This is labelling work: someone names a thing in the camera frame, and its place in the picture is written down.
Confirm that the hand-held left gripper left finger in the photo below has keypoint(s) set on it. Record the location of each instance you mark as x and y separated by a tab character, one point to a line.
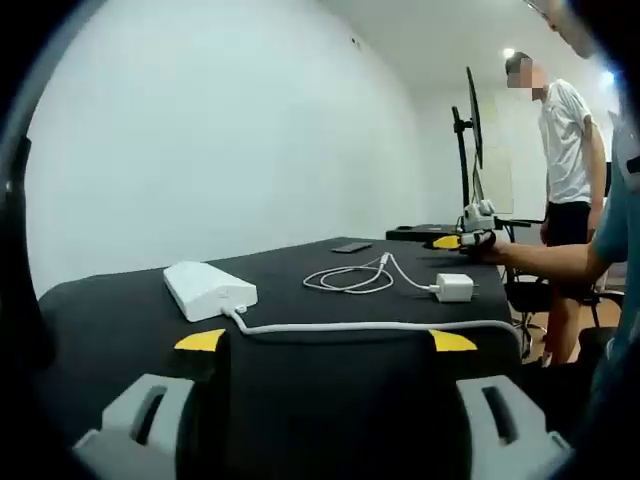
135	430

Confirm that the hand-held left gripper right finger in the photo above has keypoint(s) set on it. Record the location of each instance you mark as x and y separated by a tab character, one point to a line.
520	435

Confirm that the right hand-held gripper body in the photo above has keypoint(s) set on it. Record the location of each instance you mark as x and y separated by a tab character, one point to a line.
479	216

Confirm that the white charger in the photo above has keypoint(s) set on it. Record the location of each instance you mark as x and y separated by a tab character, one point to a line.
456	287

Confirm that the black phone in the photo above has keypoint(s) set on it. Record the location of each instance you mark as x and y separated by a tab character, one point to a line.
352	247

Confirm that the white power strip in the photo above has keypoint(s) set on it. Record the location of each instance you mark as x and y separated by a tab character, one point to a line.
205	287

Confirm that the person's right hand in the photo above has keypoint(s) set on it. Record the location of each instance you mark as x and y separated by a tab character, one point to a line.
487	252

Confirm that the black side desk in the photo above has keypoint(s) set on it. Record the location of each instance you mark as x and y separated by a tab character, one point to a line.
415	232

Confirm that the black monitor stand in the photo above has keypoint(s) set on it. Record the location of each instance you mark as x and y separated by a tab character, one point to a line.
461	160

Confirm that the black computer monitor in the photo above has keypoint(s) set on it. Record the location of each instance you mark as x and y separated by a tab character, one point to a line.
474	120

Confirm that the black office chair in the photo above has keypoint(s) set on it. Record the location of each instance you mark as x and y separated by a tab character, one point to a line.
535	300

